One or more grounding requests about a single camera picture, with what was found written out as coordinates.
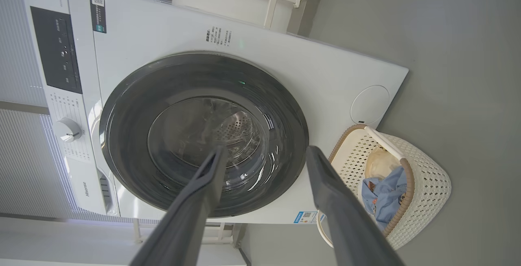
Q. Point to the cream garment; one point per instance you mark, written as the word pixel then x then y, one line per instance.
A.
pixel 380 164

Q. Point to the blue energy label sticker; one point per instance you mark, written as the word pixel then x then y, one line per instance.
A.
pixel 306 217

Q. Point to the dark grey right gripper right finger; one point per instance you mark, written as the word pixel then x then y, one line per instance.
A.
pixel 346 225

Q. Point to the white front-load washing machine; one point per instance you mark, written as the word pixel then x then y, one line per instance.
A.
pixel 325 78

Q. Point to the cream perforated laundry basket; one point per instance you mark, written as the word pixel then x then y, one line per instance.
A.
pixel 427 176

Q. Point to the blue printed garment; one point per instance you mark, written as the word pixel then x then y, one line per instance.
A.
pixel 386 194

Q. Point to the white metal rack frame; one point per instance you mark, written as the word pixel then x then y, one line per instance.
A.
pixel 272 1

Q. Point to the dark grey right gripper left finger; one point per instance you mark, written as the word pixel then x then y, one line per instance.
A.
pixel 183 221

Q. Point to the washing machine glass door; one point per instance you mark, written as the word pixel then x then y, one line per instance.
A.
pixel 134 111

